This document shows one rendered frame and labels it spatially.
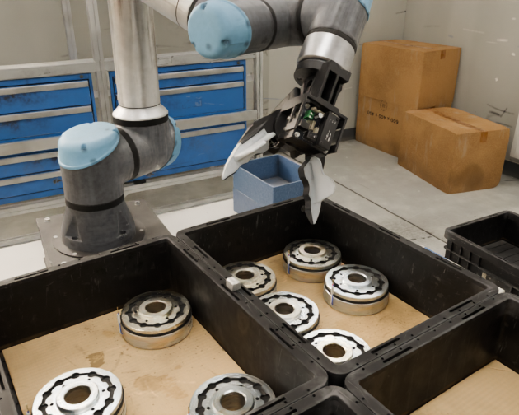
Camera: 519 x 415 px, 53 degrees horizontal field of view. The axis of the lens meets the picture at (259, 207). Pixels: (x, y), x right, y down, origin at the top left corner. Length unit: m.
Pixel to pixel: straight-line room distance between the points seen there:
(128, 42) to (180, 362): 0.62
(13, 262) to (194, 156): 1.65
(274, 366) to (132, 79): 0.66
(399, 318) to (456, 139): 2.63
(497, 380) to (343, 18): 0.52
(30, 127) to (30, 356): 1.86
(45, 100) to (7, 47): 0.87
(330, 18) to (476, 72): 3.40
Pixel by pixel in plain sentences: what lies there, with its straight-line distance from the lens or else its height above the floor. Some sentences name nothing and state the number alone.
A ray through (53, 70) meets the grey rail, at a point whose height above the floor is 0.91.
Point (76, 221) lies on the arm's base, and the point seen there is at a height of 0.86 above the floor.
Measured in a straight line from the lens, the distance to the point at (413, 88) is 3.95.
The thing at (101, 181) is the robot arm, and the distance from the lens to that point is 1.04.
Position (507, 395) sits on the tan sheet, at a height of 0.83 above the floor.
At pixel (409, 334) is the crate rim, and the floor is 0.93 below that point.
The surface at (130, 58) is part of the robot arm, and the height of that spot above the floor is 1.16.
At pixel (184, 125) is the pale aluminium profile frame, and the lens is 2.71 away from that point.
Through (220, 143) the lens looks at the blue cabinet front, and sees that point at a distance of 2.86.
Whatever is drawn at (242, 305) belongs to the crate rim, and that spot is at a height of 0.93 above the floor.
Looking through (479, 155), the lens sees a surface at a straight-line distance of 3.56.
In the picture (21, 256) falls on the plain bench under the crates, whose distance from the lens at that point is 1.35.
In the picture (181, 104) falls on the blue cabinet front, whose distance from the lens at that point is 2.73.
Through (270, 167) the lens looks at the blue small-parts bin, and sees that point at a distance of 1.47.
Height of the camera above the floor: 1.32
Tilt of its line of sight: 25 degrees down
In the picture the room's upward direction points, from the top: straight up
